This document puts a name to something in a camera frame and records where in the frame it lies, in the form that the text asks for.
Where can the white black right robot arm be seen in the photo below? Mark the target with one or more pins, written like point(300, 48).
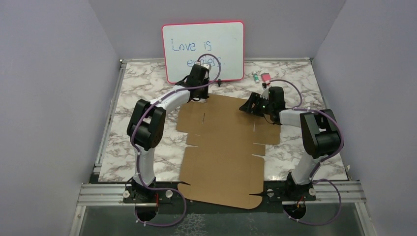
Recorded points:
point(320, 135)

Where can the pink eraser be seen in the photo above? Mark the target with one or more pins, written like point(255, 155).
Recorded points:
point(266, 78)

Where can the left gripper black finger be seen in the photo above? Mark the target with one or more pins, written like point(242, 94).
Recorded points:
point(205, 96)
point(195, 98)

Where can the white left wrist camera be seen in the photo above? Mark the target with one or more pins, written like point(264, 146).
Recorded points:
point(206, 66)

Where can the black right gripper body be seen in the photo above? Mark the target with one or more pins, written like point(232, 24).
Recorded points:
point(267, 106)

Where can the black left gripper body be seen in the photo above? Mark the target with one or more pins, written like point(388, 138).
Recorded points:
point(202, 89)

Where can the green white marker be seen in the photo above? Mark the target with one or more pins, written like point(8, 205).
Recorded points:
point(256, 78)

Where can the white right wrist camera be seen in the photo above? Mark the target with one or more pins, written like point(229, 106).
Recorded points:
point(265, 93)

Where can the brown cardboard box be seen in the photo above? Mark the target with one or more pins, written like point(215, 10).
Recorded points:
point(223, 142)

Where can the pink framed whiteboard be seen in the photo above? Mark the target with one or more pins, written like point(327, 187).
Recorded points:
point(219, 44)

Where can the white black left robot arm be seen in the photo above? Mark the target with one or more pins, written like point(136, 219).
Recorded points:
point(146, 126)

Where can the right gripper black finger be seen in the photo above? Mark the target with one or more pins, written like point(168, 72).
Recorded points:
point(256, 99)
point(253, 108)

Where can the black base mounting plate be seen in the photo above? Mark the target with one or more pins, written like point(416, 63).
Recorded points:
point(178, 197)

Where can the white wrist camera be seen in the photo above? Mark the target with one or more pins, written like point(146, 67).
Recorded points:
point(265, 93)
point(206, 66)

